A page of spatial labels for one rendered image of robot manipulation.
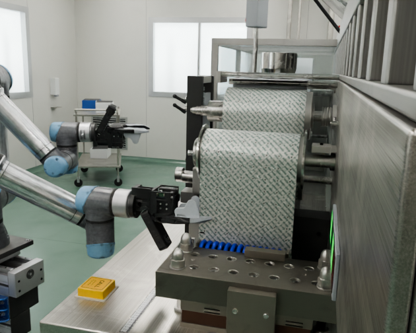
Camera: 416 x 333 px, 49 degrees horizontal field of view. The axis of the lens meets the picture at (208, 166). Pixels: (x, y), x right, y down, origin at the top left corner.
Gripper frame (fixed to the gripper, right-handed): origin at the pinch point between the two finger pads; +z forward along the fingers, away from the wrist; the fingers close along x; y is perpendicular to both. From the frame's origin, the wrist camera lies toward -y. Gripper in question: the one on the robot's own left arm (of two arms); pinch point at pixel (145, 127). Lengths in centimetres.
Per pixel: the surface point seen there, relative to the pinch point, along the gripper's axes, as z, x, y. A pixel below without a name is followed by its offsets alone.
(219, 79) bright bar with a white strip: 25.0, 30.3, -23.8
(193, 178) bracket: 17, 54, -1
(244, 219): 30, 67, 4
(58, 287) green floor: -68, -95, 138
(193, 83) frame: 17.2, 24.0, -21.3
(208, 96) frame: 22.8, 14.2, -15.3
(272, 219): 36, 69, 4
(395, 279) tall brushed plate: 25, 148, -33
